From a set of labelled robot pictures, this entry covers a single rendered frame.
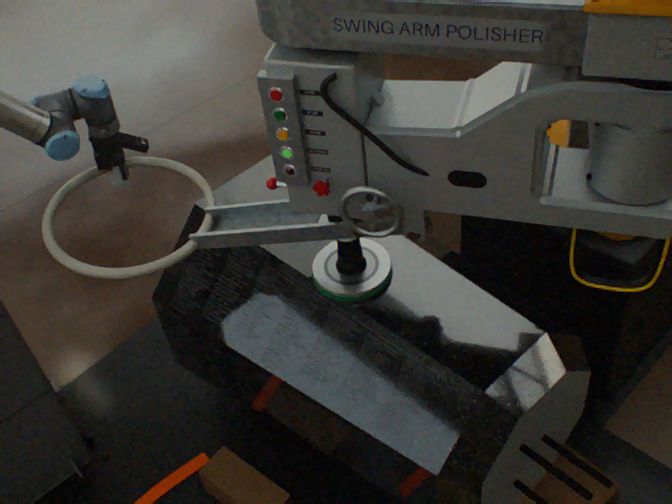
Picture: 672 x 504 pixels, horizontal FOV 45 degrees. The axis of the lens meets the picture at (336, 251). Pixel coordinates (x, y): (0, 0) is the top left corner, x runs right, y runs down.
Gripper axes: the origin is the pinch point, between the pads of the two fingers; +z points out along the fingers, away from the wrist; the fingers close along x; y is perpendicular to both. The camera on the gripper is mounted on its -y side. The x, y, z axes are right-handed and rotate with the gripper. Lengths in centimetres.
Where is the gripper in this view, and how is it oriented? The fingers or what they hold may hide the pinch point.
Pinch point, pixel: (128, 180)
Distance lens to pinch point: 258.5
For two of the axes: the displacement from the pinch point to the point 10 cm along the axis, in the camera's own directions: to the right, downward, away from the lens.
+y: -9.7, 2.1, -1.3
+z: 0.5, 6.9, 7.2
